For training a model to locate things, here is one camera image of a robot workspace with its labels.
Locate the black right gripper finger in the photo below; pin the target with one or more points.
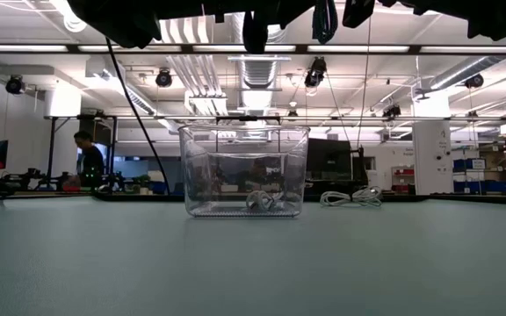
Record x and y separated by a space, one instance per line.
357 13
292 11

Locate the person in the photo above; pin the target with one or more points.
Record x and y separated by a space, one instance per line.
90 162

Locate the black background rig frame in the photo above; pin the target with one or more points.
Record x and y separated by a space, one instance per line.
52 149

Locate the silver ceiling air duct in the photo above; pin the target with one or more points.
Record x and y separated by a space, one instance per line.
257 79

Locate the black aluminium rig frame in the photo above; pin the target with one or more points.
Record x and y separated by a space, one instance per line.
411 198

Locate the black ceiling-mounted camera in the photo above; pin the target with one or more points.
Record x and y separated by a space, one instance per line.
474 81
164 78
315 72
15 84

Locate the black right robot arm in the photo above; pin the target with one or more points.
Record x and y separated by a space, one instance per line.
499 17

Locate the red bin shelf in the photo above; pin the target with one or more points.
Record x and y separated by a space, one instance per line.
403 180

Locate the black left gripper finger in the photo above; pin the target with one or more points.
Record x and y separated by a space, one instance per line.
255 35

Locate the green table mat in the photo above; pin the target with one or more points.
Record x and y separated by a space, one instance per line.
253 263

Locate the clear plastic container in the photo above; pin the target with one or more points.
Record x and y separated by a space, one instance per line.
200 175

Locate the blue bin shelf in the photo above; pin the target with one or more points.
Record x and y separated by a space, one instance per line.
481 175

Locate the white building pillar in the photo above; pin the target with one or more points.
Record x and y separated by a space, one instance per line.
431 140

